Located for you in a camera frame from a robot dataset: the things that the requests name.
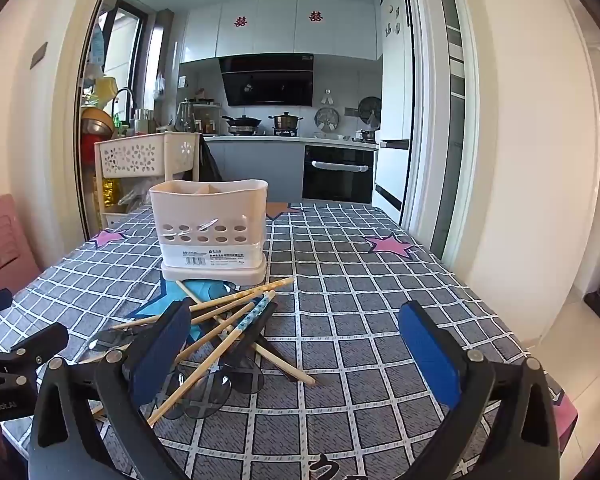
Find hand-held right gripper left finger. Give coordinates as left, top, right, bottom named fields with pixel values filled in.
left=28, top=299, right=201, bottom=480

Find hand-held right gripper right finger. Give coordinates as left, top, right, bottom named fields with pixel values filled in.
left=399, top=301, right=561, bottom=480

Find shiny black spoon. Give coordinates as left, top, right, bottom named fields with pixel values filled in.
left=77, top=327, right=133, bottom=363

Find dark translucent spoon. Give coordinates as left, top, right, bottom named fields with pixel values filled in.
left=170, top=372, right=235, bottom=420

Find dark chopstick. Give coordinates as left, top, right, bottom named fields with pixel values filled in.
left=224, top=340, right=287, bottom=395

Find blue patterned wooden chopstick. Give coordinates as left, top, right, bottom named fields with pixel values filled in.
left=146, top=294, right=272, bottom=427

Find beige plastic utensil holder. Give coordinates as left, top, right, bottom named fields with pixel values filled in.
left=149, top=179, right=270, bottom=282

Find pink folding chair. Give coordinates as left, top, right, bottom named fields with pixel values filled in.
left=0, top=192, right=43, bottom=311

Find grey checked tablecloth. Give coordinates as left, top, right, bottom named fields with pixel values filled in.
left=0, top=200, right=579, bottom=480

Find gold foil bag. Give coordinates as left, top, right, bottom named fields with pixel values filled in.
left=100, top=176, right=123, bottom=207

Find beige perforated storage cart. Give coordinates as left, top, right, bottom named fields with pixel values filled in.
left=94, top=131, right=203, bottom=231

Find black hanging cloth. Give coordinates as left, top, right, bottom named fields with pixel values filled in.
left=198, top=135, right=225, bottom=184

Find black built-in oven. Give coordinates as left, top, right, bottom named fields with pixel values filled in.
left=302, top=145, right=377, bottom=205

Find glass kettle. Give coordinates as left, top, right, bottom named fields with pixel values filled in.
left=176, top=99, right=196, bottom=132

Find black wok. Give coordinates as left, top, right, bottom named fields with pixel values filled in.
left=221, top=115, right=263, bottom=136

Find curved kitchen faucet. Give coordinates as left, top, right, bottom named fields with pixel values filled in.
left=111, top=87, right=136, bottom=131

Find white refrigerator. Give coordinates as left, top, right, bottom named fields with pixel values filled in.
left=375, top=0, right=417, bottom=222

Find steel cooking pot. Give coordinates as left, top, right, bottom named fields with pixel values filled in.
left=268, top=112, right=304, bottom=134

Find black range hood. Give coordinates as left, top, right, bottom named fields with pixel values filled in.
left=218, top=53, right=315, bottom=108

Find white upper kitchen cabinets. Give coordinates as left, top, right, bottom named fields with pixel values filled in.
left=180, top=0, right=384, bottom=64

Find black round wall rack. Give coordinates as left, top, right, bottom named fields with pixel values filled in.
left=357, top=96, right=382, bottom=126

